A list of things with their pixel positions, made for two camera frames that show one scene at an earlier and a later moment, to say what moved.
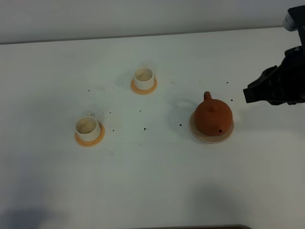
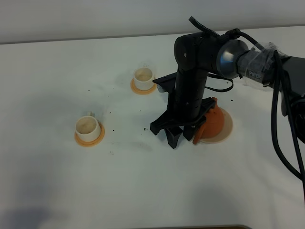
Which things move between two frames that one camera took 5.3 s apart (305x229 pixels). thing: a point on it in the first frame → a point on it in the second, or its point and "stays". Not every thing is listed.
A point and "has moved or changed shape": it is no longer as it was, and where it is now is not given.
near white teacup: [87, 128] stays
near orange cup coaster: [92, 143] stays
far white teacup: [144, 78] stays
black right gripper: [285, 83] → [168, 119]
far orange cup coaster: [143, 91] stays
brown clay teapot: [213, 117] has moved or changed shape
